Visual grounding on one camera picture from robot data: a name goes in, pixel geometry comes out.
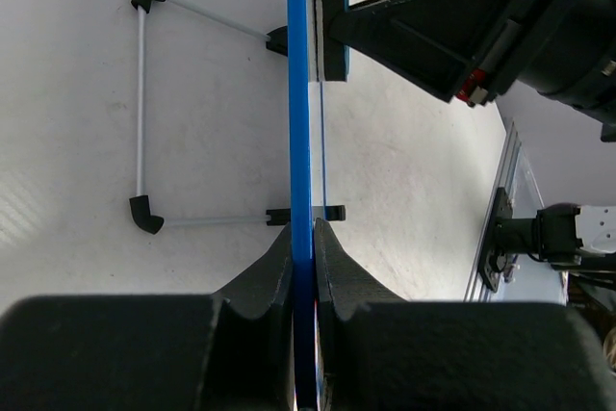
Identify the blue whiteboard eraser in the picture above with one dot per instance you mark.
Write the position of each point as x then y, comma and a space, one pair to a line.
331, 54

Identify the blue framed whiteboard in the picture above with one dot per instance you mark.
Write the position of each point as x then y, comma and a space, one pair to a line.
305, 129

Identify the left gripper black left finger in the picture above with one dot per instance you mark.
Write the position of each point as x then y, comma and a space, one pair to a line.
228, 350

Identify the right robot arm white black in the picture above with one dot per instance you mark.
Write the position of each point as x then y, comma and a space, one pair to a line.
475, 50

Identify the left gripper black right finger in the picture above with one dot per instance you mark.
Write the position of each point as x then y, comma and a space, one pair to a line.
381, 352

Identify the aluminium mounting rail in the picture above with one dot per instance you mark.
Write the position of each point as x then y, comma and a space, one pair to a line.
508, 177

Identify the whiteboard stand black white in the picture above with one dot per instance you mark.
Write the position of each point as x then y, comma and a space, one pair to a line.
139, 204

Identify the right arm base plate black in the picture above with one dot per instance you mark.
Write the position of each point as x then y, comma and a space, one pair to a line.
498, 247

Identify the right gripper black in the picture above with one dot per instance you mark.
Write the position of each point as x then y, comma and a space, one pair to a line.
475, 50

